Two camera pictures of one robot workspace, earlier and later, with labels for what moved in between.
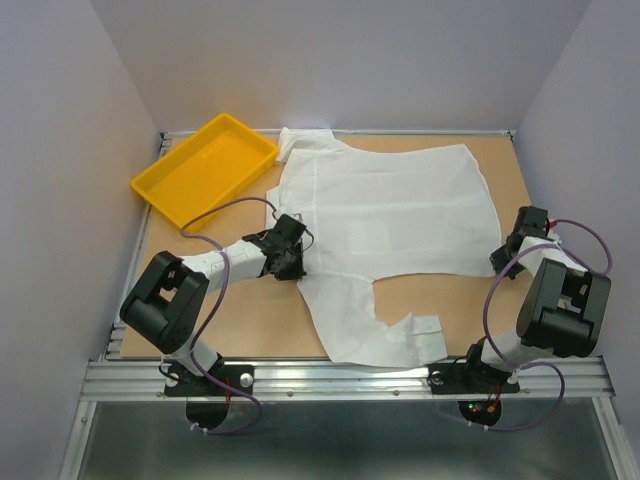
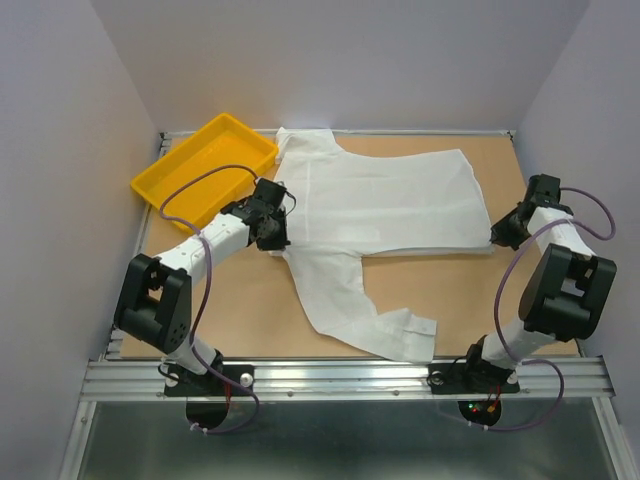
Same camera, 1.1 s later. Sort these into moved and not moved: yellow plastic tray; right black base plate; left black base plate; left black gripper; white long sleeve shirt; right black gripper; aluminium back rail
Moved: left black gripper; right black gripper; white long sleeve shirt
Not moved: yellow plastic tray; left black base plate; right black base plate; aluminium back rail
